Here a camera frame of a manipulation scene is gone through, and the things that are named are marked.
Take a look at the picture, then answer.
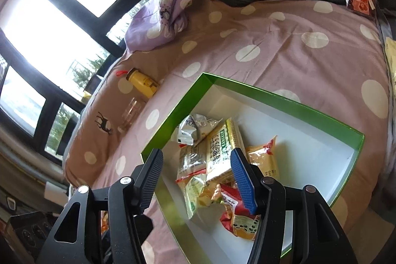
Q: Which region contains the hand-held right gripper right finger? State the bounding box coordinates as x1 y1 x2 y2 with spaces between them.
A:
229 147 361 264

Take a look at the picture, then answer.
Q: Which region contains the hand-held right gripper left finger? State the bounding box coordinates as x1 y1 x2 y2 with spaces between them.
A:
43 148 164 264

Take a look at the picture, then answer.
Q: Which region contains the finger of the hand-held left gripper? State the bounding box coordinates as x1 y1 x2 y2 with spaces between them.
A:
133 214 154 241

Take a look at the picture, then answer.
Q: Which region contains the red snack packet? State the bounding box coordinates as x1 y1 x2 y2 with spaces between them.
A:
217 184 260 241

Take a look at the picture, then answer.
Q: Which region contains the pale yellow green-label snack packet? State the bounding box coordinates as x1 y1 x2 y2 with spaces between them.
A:
198 117 248 187

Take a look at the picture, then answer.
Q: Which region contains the light green snack packet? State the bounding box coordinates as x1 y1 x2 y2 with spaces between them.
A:
182 176 223 219

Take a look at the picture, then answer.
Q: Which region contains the white snack packet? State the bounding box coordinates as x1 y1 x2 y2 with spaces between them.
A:
177 113 223 145

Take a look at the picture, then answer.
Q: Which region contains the green cardboard box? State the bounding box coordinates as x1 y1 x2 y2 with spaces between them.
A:
141 72 366 263

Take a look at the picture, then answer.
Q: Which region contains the clear plastic bottle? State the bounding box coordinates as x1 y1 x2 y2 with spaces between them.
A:
118 97 144 131

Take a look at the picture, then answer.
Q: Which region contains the white box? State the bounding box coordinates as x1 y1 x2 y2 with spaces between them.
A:
43 182 69 201

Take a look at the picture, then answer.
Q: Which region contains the yellow bottle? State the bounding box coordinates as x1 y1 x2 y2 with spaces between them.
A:
116 68 160 99

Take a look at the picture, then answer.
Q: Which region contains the black device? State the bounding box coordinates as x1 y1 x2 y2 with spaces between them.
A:
6 211 59 255

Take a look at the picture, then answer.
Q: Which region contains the purple plastic bag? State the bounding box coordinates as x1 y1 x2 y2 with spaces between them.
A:
125 0 191 52

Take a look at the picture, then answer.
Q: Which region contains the window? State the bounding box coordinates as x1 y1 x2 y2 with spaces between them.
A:
0 0 155 159

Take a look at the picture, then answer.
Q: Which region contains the yellow paper item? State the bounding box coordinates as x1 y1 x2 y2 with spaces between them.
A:
384 37 396 97

